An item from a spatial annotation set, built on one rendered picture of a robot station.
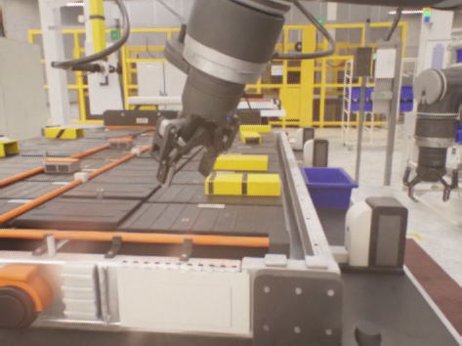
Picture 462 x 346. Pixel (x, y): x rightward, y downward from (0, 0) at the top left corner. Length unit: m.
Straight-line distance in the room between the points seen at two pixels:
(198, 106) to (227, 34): 0.10
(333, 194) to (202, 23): 0.79
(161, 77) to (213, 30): 10.58
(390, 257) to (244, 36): 0.53
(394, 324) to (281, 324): 0.20
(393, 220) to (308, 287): 0.31
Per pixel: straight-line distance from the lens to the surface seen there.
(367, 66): 4.15
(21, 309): 0.60
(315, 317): 0.52
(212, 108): 0.45
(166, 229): 0.61
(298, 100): 11.40
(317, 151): 1.61
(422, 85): 1.21
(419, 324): 0.67
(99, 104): 4.49
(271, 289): 0.49
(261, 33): 0.41
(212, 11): 0.41
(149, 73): 11.09
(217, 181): 0.77
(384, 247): 0.77
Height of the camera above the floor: 1.23
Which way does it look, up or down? 11 degrees down
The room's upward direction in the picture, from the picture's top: straight up
